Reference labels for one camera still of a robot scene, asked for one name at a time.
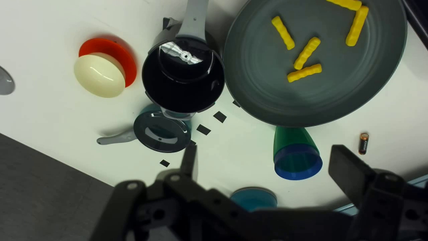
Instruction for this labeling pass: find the yellow toy fry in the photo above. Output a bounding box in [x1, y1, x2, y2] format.
[326, 0, 363, 11]
[286, 62, 323, 84]
[292, 35, 322, 70]
[270, 14, 296, 50]
[344, 3, 370, 48]

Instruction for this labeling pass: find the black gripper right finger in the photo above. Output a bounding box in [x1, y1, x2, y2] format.
[327, 143, 428, 241]

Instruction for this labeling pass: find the grey round plate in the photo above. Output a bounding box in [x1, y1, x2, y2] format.
[223, 0, 409, 128]

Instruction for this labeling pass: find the green plastic cup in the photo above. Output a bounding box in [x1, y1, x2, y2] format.
[271, 124, 318, 157]

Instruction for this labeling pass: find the small teal frying pan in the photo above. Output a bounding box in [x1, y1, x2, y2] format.
[96, 102, 193, 153]

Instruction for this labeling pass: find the small black battery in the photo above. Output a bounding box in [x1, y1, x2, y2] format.
[357, 131, 370, 155]

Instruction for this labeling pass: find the cream plastic bowl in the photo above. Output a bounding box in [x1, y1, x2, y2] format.
[72, 52, 126, 98]

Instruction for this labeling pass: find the black pot grey handle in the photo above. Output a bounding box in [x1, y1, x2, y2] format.
[140, 0, 225, 114]

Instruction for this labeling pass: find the grey round disc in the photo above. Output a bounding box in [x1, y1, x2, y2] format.
[0, 65, 15, 96]

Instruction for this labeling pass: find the blue plastic cup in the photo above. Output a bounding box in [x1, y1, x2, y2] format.
[272, 143, 323, 180]

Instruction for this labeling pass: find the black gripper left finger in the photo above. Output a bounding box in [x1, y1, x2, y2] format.
[88, 139, 251, 241]

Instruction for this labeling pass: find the black white crumpled tape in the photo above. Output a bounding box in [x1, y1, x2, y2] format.
[161, 15, 181, 34]

